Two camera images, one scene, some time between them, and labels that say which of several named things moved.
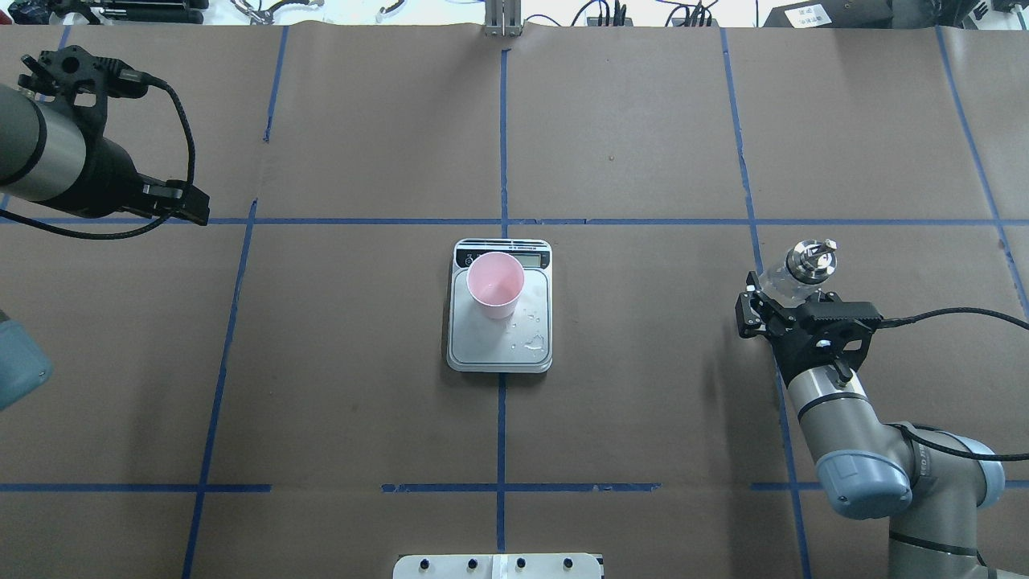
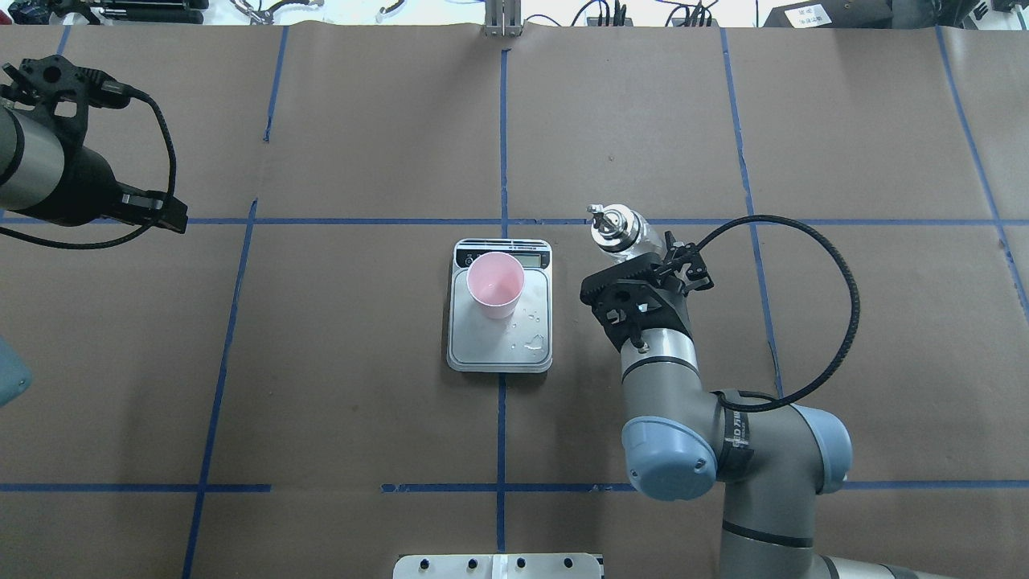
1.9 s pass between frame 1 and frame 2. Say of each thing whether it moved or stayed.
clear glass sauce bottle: moved
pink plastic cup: stayed
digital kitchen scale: stayed
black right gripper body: moved
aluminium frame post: stayed
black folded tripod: stayed
